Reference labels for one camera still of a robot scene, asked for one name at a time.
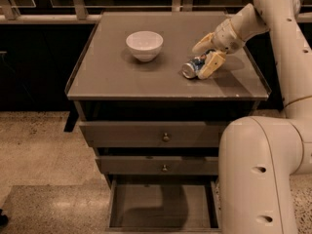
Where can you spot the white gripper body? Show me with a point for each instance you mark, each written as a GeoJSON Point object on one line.
{"type": "Point", "coordinates": [227, 36]}

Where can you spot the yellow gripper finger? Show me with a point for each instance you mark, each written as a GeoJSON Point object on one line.
{"type": "Point", "coordinates": [204, 44]}
{"type": "Point", "coordinates": [213, 61]}

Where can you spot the blue silver redbull can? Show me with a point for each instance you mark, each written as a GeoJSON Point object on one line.
{"type": "Point", "coordinates": [191, 68]}

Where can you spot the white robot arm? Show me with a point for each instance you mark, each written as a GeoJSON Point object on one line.
{"type": "Point", "coordinates": [258, 155]}

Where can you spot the grey top drawer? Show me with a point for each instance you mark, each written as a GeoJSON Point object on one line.
{"type": "Point", "coordinates": [149, 134]}

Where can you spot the brass top drawer knob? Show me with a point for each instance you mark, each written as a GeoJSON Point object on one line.
{"type": "Point", "coordinates": [166, 137]}

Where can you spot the grey drawer cabinet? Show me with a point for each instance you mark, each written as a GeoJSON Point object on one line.
{"type": "Point", "coordinates": [110, 84]}

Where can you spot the grey middle drawer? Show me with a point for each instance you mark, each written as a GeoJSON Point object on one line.
{"type": "Point", "coordinates": [152, 165]}

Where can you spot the grey open bottom drawer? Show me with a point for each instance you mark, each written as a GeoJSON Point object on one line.
{"type": "Point", "coordinates": [162, 206]}

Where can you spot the metal window railing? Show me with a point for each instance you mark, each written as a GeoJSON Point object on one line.
{"type": "Point", "coordinates": [81, 4]}

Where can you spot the white ceramic bowl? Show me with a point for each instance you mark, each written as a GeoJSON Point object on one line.
{"type": "Point", "coordinates": [145, 45]}

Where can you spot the black shoe tip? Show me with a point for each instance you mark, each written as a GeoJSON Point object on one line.
{"type": "Point", "coordinates": [3, 219]}

